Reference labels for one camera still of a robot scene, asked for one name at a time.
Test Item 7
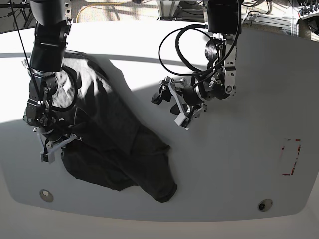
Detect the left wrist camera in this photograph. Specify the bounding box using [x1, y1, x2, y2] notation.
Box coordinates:
[174, 113, 192, 130]

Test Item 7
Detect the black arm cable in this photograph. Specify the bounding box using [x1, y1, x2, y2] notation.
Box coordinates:
[158, 23, 215, 77]
[49, 65, 83, 112]

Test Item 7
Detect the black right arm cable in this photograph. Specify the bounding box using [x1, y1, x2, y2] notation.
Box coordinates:
[49, 65, 83, 112]

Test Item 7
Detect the black tripod stand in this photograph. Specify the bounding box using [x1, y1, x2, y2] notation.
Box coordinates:
[0, 0, 34, 28]

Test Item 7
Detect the table grommet hole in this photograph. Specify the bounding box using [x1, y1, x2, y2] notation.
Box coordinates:
[257, 199, 273, 212]
[39, 189, 54, 203]

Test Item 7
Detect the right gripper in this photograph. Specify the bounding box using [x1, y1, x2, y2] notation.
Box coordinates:
[36, 127, 82, 156]

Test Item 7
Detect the dark grey T-shirt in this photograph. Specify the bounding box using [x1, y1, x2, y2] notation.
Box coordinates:
[57, 51, 177, 203]

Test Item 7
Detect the red tape rectangle marking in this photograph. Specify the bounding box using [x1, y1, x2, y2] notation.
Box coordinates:
[279, 138, 302, 176]

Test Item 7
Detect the black cable bundle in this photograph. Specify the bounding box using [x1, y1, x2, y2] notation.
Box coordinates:
[241, 0, 275, 15]

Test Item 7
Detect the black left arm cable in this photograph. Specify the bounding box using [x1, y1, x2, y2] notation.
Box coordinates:
[158, 23, 215, 77]

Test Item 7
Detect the yellow cable on floor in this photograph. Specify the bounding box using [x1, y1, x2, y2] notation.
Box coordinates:
[76, 1, 128, 23]

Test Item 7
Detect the aluminium rail with cables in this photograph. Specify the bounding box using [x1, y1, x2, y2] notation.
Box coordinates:
[242, 10, 299, 37]

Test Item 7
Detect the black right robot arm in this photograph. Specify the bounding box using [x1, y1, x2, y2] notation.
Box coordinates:
[23, 0, 78, 163]

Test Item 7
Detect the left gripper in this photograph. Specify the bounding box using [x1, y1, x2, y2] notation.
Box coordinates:
[151, 77, 207, 122]

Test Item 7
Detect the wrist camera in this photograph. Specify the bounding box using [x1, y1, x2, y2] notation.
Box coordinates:
[174, 113, 192, 130]
[40, 151, 55, 164]

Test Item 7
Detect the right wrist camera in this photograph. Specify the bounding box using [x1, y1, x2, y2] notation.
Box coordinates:
[40, 151, 55, 164]

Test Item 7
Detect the left table grommet hole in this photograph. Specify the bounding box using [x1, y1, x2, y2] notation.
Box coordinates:
[39, 189, 54, 203]

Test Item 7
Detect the right table grommet hole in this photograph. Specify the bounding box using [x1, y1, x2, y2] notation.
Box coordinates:
[257, 199, 273, 212]

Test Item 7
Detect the aluminium frame post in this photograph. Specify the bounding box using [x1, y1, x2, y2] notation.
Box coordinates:
[156, 0, 180, 20]

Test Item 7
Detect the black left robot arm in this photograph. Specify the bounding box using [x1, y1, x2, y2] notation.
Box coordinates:
[151, 0, 243, 129]

